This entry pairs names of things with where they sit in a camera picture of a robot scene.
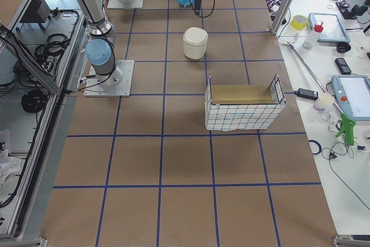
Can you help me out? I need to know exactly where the white lidded trash can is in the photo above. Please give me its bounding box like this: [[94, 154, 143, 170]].
[[183, 27, 208, 60]]

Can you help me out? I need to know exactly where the long metal rod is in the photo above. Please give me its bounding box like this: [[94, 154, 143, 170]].
[[286, 40, 345, 115]]

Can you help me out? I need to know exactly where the yellow tape roll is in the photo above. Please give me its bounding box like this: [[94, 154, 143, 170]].
[[290, 14, 308, 30]]

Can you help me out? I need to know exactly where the checkered cloth covered box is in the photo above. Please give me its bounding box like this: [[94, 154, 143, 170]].
[[205, 74, 287, 131]]

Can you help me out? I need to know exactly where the clear bottle red cap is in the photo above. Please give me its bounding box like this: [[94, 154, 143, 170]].
[[302, 21, 324, 50]]

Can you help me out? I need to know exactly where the blue teach pendant tablet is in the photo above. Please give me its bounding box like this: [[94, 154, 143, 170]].
[[308, 13, 350, 43]]

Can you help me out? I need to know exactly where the black power adapter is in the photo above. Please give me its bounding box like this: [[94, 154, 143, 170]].
[[294, 88, 319, 101]]

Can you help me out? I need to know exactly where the green plastic clamp tool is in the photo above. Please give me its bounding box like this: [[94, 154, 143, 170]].
[[335, 113, 356, 146]]

